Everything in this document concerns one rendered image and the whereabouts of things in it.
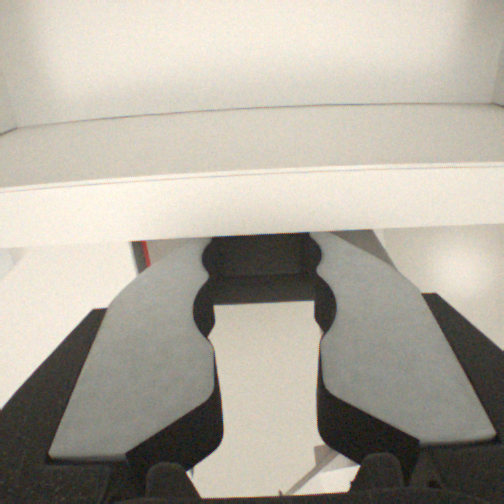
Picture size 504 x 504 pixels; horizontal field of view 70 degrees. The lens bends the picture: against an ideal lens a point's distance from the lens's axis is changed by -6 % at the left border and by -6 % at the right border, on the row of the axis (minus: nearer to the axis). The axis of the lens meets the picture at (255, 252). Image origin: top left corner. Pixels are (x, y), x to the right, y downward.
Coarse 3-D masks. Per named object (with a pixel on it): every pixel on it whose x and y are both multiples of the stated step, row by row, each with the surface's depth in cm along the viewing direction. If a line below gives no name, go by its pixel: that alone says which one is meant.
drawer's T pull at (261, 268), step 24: (240, 240) 12; (264, 240) 12; (288, 240) 12; (240, 264) 12; (264, 264) 12; (288, 264) 12; (216, 288) 13; (240, 288) 13; (264, 288) 13; (288, 288) 13; (312, 288) 13
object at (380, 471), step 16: (160, 464) 5; (176, 464) 5; (368, 464) 5; (384, 464) 5; (400, 464) 5; (160, 480) 5; (176, 480) 5; (368, 480) 5; (384, 480) 5; (400, 480) 5; (160, 496) 5; (176, 496) 5; (192, 496) 5; (272, 496) 5; (288, 496) 5; (304, 496) 5; (320, 496) 4; (336, 496) 4; (352, 496) 4; (368, 496) 4; (384, 496) 4; (400, 496) 4; (416, 496) 4; (432, 496) 4; (448, 496) 4; (464, 496) 4
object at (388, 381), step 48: (336, 240) 11; (336, 288) 9; (384, 288) 9; (336, 336) 8; (384, 336) 8; (432, 336) 7; (336, 384) 7; (384, 384) 6; (432, 384) 6; (336, 432) 7; (384, 432) 6; (432, 432) 6; (480, 432) 5
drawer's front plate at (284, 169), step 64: (64, 128) 16; (128, 128) 15; (192, 128) 14; (256, 128) 13; (320, 128) 13; (384, 128) 13; (448, 128) 12; (0, 192) 9; (64, 192) 9; (128, 192) 9; (192, 192) 9; (256, 192) 9; (320, 192) 9; (384, 192) 9; (448, 192) 9
